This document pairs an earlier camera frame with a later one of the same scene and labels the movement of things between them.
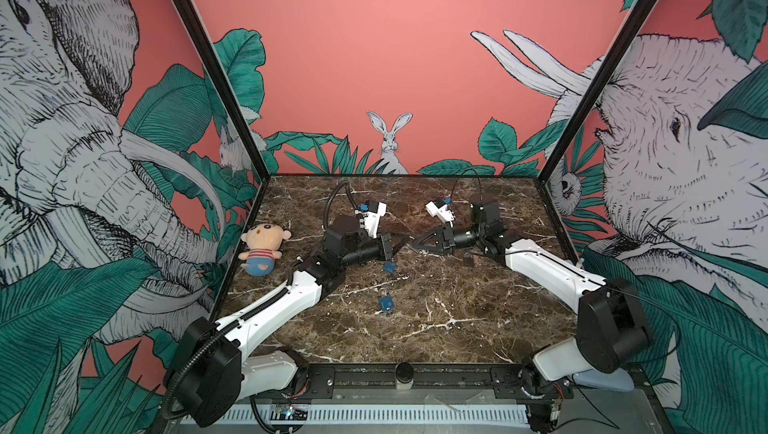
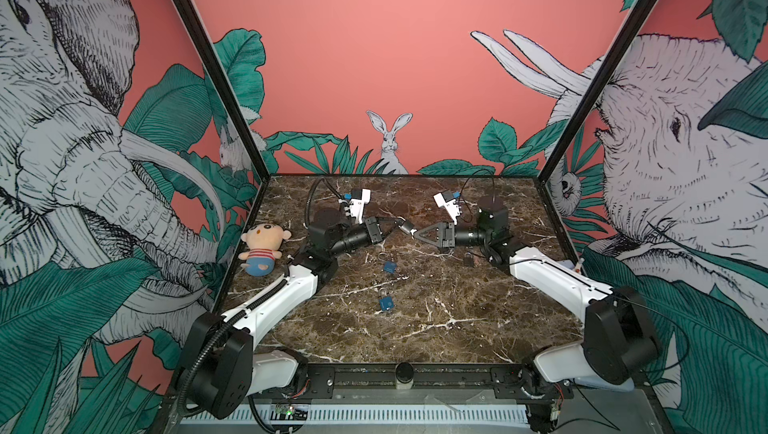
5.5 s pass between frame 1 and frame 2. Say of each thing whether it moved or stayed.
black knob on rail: stayed
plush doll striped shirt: stayed
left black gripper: moved
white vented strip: stayed
